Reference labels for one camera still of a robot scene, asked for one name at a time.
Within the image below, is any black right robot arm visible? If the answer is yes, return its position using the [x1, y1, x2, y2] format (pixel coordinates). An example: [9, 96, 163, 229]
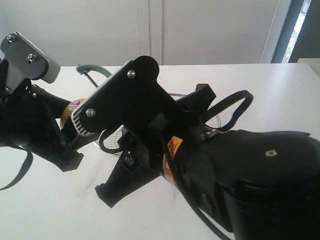
[95, 84, 320, 240]

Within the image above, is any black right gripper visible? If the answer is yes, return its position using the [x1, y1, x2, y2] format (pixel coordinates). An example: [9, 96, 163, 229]
[95, 83, 217, 208]

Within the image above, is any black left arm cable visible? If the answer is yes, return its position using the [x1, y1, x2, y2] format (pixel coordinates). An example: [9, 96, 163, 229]
[0, 142, 34, 191]

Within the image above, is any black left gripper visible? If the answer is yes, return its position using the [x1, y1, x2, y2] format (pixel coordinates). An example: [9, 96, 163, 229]
[0, 59, 84, 173]

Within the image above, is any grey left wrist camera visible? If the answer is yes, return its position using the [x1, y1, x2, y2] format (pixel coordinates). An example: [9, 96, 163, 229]
[0, 31, 61, 96]

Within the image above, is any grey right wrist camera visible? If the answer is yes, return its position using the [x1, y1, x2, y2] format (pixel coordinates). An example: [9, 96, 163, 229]
[71, 55, 178, 137]

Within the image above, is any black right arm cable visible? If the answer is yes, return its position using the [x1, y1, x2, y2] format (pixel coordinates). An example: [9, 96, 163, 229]
[98, 89, 255, 240]

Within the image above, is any teal vegetable peeler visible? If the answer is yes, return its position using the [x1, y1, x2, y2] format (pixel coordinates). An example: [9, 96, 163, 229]
[75, 64, 112, 88]

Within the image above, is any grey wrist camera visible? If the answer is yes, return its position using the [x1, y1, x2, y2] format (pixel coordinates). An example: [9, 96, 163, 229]
[0, 31, 61, 96]
[71, 55, 178, 137]

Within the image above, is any yellow lemon with sticker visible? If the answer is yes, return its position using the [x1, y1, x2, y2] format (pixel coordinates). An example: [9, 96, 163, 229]
[59, 98, 85, 129]

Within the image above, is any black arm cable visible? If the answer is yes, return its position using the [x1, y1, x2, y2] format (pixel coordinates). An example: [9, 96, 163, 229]
[98, 89, 255, 240]
[0, 142, 34, 191]

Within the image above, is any oval wire mesh basket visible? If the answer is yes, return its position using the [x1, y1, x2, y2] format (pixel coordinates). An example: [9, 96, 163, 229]
[98, 92, 237, 157]

